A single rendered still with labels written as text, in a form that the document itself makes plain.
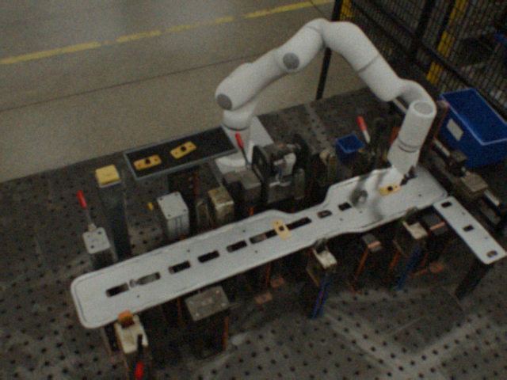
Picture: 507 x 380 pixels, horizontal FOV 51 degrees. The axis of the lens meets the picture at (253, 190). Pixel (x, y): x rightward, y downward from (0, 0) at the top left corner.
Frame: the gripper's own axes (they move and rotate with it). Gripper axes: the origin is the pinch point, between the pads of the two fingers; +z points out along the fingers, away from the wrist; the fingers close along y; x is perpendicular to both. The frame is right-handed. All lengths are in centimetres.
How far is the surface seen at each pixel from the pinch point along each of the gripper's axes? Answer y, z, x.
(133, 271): -5, 9, -98
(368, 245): 17.7, 9.4, -21.7
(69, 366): 3, 39, -126
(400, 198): 5.2, 8.4, 1.1
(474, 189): 16.1, 2.6, 25.0
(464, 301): 41, 38, 15
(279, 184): -21.0, 12.1, -35.7
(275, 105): -160, 110, 49
